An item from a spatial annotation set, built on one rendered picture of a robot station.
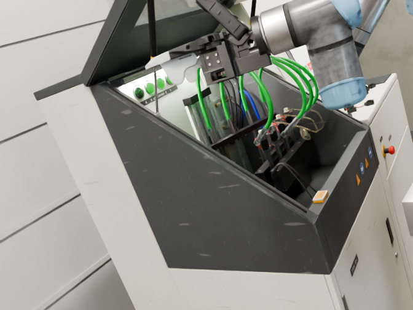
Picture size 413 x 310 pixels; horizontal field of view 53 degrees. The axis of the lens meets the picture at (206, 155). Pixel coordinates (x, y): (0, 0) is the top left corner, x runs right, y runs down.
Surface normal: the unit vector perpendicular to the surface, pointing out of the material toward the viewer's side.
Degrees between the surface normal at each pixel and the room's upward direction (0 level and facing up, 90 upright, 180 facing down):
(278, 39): 111
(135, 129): 90
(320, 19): 93
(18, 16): 90
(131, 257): 90
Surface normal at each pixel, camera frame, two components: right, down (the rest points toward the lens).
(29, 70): 0.72, -0.07
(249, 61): -0.28, 0.22
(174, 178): -0.50, 0.40
